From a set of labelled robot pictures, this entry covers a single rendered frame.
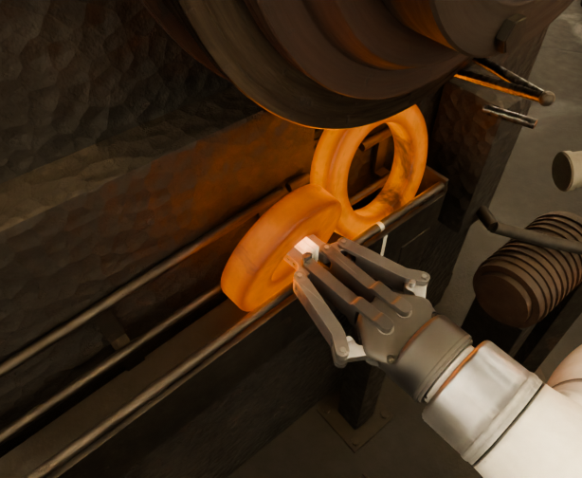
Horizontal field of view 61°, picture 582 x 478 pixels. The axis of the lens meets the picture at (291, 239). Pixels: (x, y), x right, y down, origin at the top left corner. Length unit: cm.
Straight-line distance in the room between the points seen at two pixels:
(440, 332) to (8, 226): 36
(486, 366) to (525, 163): 160
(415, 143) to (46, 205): 43
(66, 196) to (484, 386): 36
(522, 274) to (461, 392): 47
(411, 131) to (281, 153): 18
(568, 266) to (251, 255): 61
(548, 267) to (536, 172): 110
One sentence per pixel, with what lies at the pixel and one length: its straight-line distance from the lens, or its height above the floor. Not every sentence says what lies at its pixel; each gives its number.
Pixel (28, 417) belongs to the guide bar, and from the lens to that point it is 57.
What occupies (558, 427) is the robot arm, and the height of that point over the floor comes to 80.
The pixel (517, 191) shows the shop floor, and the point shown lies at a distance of 186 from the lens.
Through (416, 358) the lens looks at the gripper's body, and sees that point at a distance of 43.
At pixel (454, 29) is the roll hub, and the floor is 102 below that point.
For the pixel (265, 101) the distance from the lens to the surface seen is 36.
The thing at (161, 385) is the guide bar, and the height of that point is 70.
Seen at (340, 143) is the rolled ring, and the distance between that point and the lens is 55.
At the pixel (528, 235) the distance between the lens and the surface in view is 85.
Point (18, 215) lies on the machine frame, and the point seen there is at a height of 87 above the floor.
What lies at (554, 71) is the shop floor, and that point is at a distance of 260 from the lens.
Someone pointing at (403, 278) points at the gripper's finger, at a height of 77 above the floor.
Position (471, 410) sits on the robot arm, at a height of 78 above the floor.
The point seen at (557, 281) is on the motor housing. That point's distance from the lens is 90.
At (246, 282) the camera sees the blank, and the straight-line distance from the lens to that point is 47.
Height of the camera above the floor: 115
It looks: 48 degrees down
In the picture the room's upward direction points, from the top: straight up
